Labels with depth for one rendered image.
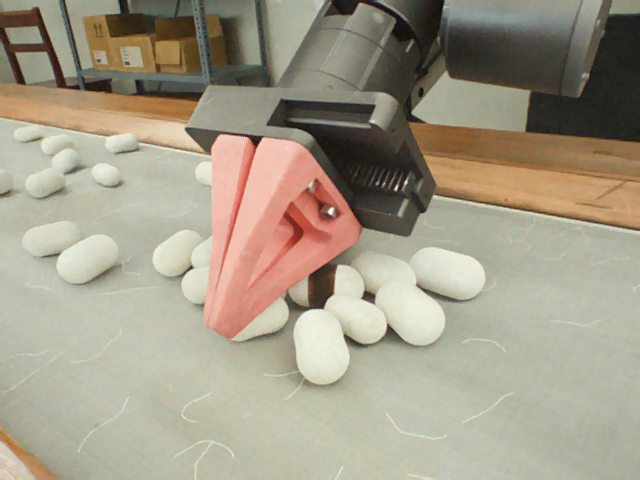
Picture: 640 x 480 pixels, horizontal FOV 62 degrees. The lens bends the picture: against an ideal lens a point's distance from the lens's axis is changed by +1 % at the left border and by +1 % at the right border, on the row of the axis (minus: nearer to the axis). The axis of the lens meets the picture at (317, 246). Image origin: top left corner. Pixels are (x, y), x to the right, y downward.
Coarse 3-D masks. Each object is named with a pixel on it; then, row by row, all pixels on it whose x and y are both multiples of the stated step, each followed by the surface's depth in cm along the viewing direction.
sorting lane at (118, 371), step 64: (0, 128) 72; (64, 192) 45; (128, 192) 44; (192, 192) 43; (0, 256) 34; (128, 256) 33; (512, 256) 30; (576, 256) 29; (0, 320) 27; (64, 320) 26; (128, 320) 26; (192, 320) 26; (448, 320) 24; (512, 320) 24; (576, 320) 24; (0, 384) 22; (64, 384) 22; (128, 384) 22; (192, 384) 21; (256, 384) 21; (320, 384) 21; (384, 384) 21; (448, 384) 20; (512, 384) 20; (576, 384) 20; (64, 448) 19; (128, 448) 18; (192, 448) 18; (256, 448) 18; (320, 448) 18; (384, 448) 18; (448, 448) 18; (512, 448) 17; (576, 448) 17
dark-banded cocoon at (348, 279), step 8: (336, 272) 25; (344, 272) 25; (352, 272) 25; (304, 280) 25; (336, 280) 25; (344, 280) 25; (352, 280) 25; (360, 280) 25; (296, 288) 25; (304, 288) 25; (336, 288) 25; (344, 288) 24; (352, 288) 25; (360, 288) 25; (296, 296) 25; (304, 296) 25; (360, 296) 25; (304, 304) 25
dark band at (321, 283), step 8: (328, 264) 25; (336, 264) 25; (312, 272) 25; (320, 272) 25; (328, 272) 25; (312, 280) 25; (320, 280) 25; (328, 280) 25; (312, 288) 25; (320, 288) 25; (328, 288) 25; (312, 296) 25; (320, 296) 25; (328, 296) 25; (312, 304) 25; (320, 304) 25
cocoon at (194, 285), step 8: (192, 272) 26; (200, 272) 26; (208, 272) 26; (184, 280) 26; (192, 280) 26; (200, 280) 26; (184, 288) 26; (192, 288) 26; (200, 288) 26; (192, 296) 26; (200, 296) 26
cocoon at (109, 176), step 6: (96, 168) 45; (102, 168) 45; (108, 168) 45; (114, 168) 45; (96, 174) 45; (102, 174) 44; (108, 174) 44; (114, 174) 45; (120, 174) 45; (96, 180) 46; (102, 180) 45; (108, 180) 45; (114, 180) 45; (108, 186) 45
